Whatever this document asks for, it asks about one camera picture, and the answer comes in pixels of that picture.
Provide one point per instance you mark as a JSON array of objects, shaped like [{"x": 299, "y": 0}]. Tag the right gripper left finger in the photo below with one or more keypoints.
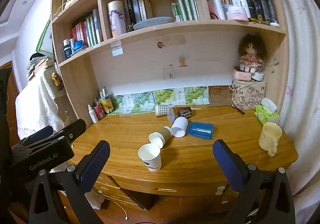
[{"x": 75, "y": 181}]

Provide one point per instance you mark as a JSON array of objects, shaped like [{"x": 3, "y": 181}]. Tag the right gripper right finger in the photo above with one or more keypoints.
[{"x": 264, "y": 196}]

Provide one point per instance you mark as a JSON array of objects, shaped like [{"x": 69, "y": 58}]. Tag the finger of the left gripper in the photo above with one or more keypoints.
[{"x": 38, "y": 136}]

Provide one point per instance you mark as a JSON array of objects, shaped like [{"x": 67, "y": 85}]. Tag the white bamboo print paper cup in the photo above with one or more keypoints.
[{"x": 150, "y": 154}]

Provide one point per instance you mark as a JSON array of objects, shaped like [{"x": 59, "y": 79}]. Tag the blue plastic cup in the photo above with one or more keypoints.
[{"x": 201, "y": 130}]

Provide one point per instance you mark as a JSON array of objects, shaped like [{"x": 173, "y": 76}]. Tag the brown sleeve paper cup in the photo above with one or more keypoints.
[{"x": 160, "y": 137}]

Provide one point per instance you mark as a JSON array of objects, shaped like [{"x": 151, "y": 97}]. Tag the plain white paper cup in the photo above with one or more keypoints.
[{"x": 179, "y": 127}]

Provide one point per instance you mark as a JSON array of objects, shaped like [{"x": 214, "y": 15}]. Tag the checkered paper cup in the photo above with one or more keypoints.
[{"x": 161, "y": 110}]

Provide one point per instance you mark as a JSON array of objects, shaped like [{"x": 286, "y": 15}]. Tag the dark patterned cup blue inside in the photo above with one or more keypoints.
[{"x": 178, "y": 111}]

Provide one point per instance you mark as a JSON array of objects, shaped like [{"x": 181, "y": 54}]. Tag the white lace cloth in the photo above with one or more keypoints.
[{"x": 35, "y": 105}]

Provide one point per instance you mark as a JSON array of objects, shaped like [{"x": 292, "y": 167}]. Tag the white spray bottle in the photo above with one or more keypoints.
[{"x": 92, "y": 114}]

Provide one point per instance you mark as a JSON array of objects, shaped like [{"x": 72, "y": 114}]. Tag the pink red can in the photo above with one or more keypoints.
[{"x": 99, "y": 112}]

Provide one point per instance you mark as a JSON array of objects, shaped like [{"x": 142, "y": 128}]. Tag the yellow orange carton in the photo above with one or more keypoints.
[{"x": 106, "y": 104}]

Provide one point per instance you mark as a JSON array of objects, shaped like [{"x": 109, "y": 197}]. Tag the cream ceramic mug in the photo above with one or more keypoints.
[{"x": 269, "y": 138}]

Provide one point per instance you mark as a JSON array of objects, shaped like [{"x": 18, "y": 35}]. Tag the green tissue box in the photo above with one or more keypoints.
[{"x": 266, "y": 112}]

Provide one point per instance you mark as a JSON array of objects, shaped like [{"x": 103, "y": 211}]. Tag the black pen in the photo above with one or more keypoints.
[{"x": 239, "y": 110}]

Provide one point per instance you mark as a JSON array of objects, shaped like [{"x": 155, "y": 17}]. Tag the letter print fabric bag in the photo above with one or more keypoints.
[{"x": 247, "y": 94}]

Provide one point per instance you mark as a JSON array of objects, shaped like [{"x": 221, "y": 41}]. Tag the pink round box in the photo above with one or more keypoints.
[{"x": 241, "y": 76}]

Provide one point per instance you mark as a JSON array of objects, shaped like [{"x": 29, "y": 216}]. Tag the wooden bookshelf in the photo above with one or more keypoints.
[{"x": 191, "y": 53}]

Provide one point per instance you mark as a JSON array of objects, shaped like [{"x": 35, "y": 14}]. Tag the brown haired rag doll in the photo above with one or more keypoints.
[{"x": 252, "y": 51}]

